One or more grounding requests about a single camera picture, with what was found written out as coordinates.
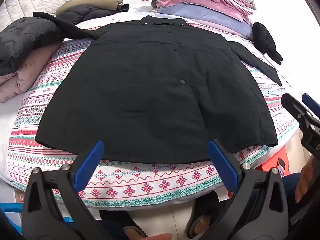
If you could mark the dark phone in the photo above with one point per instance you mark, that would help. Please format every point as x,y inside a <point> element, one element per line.
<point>282,167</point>

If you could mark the black coat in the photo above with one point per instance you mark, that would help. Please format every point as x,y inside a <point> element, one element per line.
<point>150,92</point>

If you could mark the black fuzzy garment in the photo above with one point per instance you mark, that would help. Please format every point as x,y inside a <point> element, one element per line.
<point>265,40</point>

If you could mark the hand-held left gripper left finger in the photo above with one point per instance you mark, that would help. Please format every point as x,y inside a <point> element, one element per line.
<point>90,165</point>

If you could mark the blue basket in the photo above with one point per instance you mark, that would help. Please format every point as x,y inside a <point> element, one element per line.
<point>10,208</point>

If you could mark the bed with pale sheet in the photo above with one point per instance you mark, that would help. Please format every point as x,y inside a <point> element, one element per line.
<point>7,120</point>

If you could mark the patterned knit blanket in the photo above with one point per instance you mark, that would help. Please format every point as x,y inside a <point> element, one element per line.
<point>140,180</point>

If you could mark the person's right hand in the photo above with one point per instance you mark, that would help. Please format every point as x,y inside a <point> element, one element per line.
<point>305,180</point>

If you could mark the orange box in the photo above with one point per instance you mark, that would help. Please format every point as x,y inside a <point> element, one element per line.
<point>272,161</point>

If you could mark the mauve blanket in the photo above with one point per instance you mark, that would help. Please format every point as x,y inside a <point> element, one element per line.
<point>208,23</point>

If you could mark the pink puffer jacket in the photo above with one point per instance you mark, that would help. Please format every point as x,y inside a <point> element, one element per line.
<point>25,77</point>

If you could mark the person's right leg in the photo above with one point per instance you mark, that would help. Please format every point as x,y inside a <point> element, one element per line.
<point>290,187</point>

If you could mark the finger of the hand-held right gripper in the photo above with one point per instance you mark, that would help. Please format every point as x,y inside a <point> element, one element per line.
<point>291,103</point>
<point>308,101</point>

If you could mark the black quilted jacket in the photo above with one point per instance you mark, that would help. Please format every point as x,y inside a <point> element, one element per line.
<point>25,40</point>

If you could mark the blue blanket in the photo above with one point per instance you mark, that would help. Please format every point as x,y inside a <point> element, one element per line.
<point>212,16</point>

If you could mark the navy puffer jacket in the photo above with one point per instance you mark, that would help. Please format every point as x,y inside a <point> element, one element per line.
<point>82,15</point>

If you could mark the black slipper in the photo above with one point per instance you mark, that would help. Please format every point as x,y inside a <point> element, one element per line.
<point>117,218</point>
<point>202,211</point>

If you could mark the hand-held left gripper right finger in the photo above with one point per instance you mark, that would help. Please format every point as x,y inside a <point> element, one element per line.
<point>222,165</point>

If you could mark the olive jacket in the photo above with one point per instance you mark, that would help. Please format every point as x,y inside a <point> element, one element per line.
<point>87,5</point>

